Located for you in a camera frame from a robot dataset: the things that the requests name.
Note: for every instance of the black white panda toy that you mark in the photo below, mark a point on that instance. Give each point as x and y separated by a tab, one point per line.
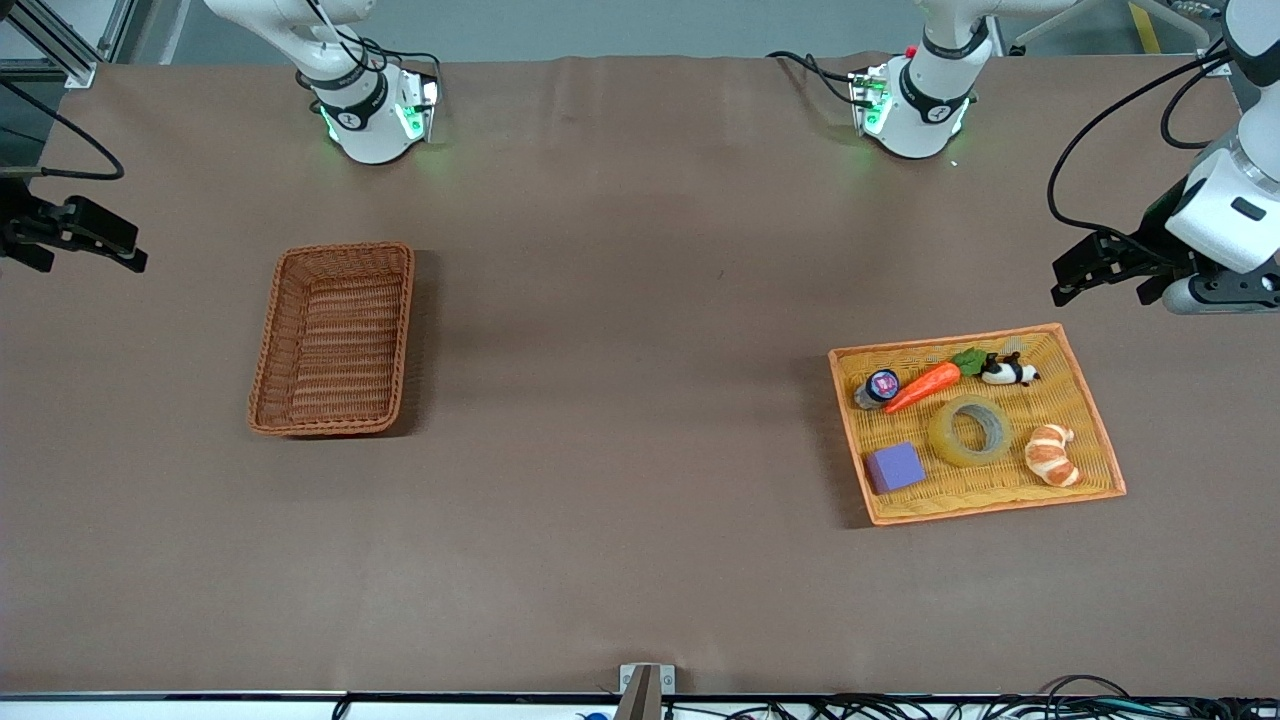
1005	373

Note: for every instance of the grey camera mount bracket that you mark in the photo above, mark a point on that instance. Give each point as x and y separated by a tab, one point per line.
645	695

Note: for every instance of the yellowish clear tape roll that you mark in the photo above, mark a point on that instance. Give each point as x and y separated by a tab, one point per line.
945	440

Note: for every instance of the brown table cover sheet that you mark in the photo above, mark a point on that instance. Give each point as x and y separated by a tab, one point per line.
640	500

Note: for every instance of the brown wicker basket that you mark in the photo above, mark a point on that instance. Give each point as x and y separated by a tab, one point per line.
335	340

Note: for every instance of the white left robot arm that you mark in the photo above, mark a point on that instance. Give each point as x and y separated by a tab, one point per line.
925	120

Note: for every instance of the yellow wicker tray basket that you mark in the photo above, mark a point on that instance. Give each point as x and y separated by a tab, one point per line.
980	480

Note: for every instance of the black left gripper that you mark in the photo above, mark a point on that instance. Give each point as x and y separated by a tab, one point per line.
1152	244

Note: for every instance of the orange toy carrot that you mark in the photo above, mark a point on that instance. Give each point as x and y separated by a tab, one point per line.
920	387

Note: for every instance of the purple foam block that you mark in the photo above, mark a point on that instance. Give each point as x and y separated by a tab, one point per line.
895	468

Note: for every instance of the aluminium frame profile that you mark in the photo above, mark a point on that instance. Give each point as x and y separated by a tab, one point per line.
60	50

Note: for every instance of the small dark-capped bottle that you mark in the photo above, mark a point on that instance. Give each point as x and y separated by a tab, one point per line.
882	385

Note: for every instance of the toy croissant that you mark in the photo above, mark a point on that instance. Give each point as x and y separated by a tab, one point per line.
1050	460

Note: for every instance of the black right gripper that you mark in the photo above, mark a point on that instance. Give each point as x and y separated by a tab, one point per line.
22	222

